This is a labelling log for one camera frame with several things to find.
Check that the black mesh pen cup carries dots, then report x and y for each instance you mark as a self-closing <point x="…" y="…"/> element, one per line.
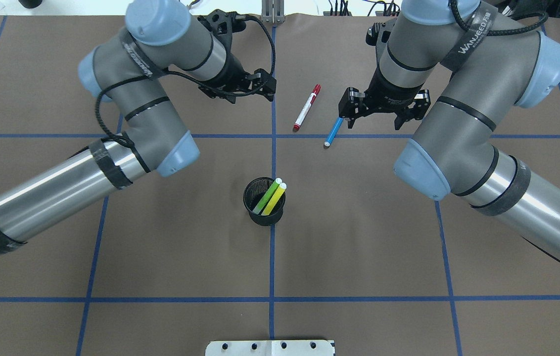
<point x="252" y="194"/>

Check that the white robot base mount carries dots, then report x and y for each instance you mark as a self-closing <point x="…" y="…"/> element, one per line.
<point x="271" y="348"/>

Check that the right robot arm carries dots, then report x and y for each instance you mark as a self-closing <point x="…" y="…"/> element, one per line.
<point x="459" y="66"/>

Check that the red capped white marker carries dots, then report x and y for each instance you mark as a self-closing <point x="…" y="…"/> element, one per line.
<point x="306" y="108"/>

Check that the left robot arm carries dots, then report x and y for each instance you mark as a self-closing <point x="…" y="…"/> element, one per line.
<point x="142" y="131"/>

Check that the yellow highlighter pen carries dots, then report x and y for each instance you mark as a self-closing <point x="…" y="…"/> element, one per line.
<point x="273" y="200"/>

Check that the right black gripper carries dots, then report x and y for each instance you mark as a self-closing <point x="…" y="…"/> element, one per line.
<point x="390" y="95"/>

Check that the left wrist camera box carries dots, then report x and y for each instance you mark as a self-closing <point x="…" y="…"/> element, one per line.
<point x="223" y="24"/>

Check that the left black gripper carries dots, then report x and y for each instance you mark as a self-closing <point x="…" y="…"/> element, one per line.
<point x="231" y="74"/>

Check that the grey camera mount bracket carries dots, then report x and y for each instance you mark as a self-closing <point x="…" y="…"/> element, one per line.
<point x="272" y="11"/>

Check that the green highlighter pen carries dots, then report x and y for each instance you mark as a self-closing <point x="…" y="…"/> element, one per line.
<point x="267" y="196"/>

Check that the blue highlighter pen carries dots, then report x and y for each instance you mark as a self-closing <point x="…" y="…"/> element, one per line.
<point x="333" y="132"/>

